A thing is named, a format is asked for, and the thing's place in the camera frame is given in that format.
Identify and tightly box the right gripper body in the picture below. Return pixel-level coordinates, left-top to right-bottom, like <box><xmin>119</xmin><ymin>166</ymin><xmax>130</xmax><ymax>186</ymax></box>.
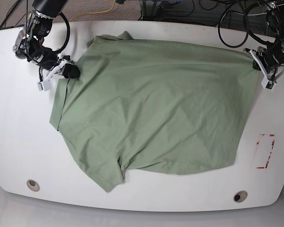
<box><xmin>39</xmin><ymin>55</ymin><xmax>75</xmax><ymax>81</ymax></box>

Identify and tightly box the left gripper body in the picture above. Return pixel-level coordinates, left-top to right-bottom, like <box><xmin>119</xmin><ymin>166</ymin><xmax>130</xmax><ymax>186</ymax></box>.
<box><xmin>243</xmin><ymin>47</ymin><xmax>284</xmax><ymax>82</ymax></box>

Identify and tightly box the green polo t-shirt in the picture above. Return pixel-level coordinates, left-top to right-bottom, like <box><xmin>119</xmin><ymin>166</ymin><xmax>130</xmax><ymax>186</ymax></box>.
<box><xmin>50</xmin><ymin>32</ymin><xmax>257</xmax><ymax>192</ymax></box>

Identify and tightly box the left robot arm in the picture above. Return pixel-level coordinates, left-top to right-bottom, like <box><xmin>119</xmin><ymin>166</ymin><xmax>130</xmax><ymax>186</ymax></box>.
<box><xmin>217</xmin><ymin>0</ymin><xmax>284</xmax><ymax>90</ymax></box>

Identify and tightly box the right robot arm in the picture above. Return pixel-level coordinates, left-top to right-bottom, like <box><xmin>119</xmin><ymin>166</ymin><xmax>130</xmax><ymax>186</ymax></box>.
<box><xmin>13</xmin><ymin>0</ymin><xmax>80</xmax><ymax>82</ymax></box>

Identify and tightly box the red tape rectangle marking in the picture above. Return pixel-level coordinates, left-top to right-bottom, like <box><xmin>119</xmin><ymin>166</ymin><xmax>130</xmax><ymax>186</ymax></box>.
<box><xmin>253</xmin><ymin>134</ymin><xmax>275</xmax><ymax>169</ymax></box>

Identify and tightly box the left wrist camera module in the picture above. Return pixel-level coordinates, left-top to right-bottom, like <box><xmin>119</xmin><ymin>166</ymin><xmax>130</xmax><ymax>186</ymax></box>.
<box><xmin>261</xmin><ymin>77</ymin><xmax>276</xmax><ymax>90</ymax></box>

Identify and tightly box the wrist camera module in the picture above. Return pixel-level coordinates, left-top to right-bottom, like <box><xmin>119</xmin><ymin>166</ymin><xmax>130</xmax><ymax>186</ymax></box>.
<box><xmin>261</xmin><ymin>77</ymin><xmax>276</xmax><ymax>90</ymax></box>
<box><xmin>37</xmin><ymin>80</ymin><xmax>52</xmax><ymax>91</ymax></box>

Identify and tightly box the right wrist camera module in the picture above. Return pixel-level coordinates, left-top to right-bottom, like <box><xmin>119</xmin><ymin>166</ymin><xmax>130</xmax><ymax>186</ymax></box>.
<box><xmin>37</xmin><ymin>80</ymin><xmax>52</xmax><ymax>91</ymax></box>

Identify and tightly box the yellow cable on floor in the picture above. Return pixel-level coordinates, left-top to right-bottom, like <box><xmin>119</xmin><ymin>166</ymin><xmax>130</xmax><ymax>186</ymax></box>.
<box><xmin>70</xmin><ymin>0</ymin><xmax>116</xmax><ymax>22</ymax></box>

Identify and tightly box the white cable on floor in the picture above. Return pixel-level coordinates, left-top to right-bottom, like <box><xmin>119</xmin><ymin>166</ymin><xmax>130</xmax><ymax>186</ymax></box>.
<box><xmin>247</xmin><ymin>11</ymin><xmax>269</xmax><ymax>17</ymax></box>

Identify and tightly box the left table cable grommet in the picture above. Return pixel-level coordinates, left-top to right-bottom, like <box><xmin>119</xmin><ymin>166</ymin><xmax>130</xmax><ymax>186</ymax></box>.
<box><xmin>27</xmin><ymin>180</ymin><xmax>40</xmax><ymax>192</ymax></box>

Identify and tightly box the table cable grommet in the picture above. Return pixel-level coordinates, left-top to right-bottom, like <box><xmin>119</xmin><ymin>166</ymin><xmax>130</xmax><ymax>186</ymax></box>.
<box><xmin>27</xmin><ymin>180</ymin><xmax>40</xmax><ymax>192</ymax></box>
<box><xmin>233</xmin><ymin>191</ymin><xmax>248</xmax><ymax>203</ymax></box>

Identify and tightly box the right table cable grommet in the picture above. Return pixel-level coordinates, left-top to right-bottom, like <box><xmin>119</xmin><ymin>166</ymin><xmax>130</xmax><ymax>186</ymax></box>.
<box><xmin>233</xmin><ymin>191</ymin><xmax>248</xmax><ymax>203</ymax></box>

